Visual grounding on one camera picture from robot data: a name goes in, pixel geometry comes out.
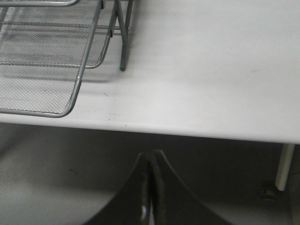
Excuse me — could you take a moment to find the white table leg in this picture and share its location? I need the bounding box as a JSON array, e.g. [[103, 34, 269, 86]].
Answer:
[[275, 143, 295, 191]]

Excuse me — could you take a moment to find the silver metal rack frame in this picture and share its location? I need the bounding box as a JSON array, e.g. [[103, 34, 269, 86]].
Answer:
[[98, 0, 133, 72]]

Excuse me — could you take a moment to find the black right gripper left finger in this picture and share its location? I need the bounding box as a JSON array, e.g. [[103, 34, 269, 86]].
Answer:
[[85, 153, 151, 225]]

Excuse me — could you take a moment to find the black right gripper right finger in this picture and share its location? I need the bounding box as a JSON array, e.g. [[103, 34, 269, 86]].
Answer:
[[152, 150, 229, 225]]

